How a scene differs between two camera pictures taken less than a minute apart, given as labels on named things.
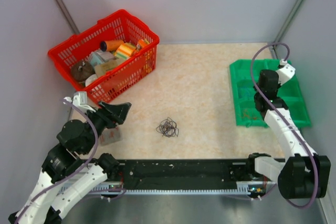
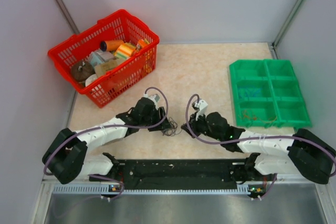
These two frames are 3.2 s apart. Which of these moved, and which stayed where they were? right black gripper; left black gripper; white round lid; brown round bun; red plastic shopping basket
Moved: right black gripper; left black gripper
Stayed: brown round bun; red plastic shopping basket; white round lid
